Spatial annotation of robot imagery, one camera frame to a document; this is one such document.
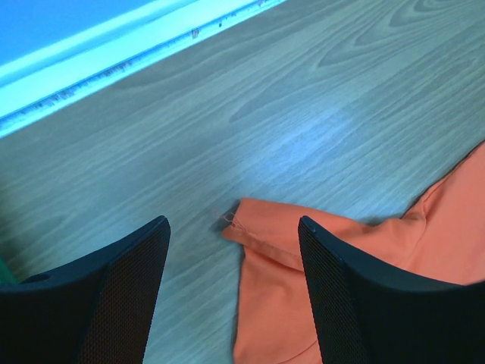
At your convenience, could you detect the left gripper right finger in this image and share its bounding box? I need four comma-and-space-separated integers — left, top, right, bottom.
298, 216, 484, 363

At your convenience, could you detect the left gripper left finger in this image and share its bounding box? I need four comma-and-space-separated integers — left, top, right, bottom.
1, 216, 171, 363

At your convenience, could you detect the orange t shirt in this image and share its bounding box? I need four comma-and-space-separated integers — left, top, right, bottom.
222, 146, 484, 363

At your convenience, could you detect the white table edge strip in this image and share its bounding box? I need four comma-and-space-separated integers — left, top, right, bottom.
1, 1, 275, 136

